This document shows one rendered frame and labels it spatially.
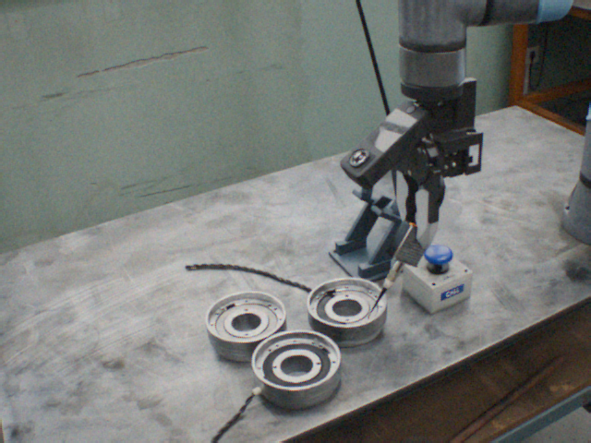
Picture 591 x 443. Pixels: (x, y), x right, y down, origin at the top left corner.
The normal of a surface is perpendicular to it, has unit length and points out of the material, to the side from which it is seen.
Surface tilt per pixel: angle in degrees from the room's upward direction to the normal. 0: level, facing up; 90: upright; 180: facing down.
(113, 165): 90
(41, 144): 90
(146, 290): 0
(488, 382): 0
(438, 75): 90
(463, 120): 90
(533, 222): 0
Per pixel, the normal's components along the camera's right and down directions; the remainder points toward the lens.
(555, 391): -0.06, -0.86
